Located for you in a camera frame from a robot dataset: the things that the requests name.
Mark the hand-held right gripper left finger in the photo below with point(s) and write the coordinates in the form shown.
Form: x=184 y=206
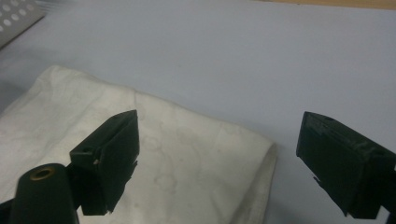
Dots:
x=112 y=161

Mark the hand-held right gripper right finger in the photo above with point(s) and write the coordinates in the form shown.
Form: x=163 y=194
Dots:
x=342 y=168

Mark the white baby romper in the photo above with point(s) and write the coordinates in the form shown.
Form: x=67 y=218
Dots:
x=193 y=155

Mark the white perforated plastic basket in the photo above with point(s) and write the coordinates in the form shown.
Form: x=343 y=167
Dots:
x=15 y=18

